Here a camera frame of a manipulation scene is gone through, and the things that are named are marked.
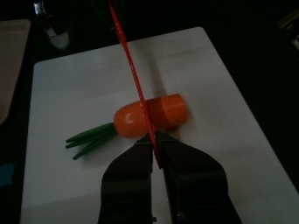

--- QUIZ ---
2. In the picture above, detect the toy carrot piece with leaves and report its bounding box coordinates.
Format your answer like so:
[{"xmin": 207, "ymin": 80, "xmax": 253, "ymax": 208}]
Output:
[{"xmin": 64, "ymin": 100, "xmax": 151, "ymax": 161}]

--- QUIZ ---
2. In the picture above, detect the white cutting board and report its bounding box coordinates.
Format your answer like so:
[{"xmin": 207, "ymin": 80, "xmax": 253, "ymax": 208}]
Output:
[{"xmin": 18, "ymin": 26, "xmax": 299, "ymax": 224}]

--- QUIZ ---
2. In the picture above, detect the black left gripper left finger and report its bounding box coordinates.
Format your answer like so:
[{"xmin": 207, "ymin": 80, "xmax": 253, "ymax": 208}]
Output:
[{"xmin": 97, "ymin": 132, "xmax": 156, "ymax": 224}]

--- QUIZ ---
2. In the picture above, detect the red toy knife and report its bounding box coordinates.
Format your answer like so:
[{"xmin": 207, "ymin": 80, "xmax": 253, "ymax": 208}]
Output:
[{"xmin": 105, "ymin": 0, "xmax": 164, "ymax": 170}]

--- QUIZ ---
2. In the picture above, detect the small metal cup with handle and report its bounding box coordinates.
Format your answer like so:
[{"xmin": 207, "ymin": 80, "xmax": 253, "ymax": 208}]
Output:
[{"xmin": 32, "ymin": 0, "xmax": 73, "ymax": 50}]

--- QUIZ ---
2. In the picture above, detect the orange toy carrot tip piece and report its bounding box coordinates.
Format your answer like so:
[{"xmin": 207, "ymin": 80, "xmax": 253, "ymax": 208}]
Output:
[{"xmin": 145, "ymin": 93, "xmax": 189, "ymax": 130}]

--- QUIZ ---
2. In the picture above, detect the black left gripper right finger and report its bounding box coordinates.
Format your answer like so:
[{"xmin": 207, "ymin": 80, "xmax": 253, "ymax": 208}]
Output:
[{"xmin": 155, "ymin": 129, "xmax": 243, "ymax": 224}]

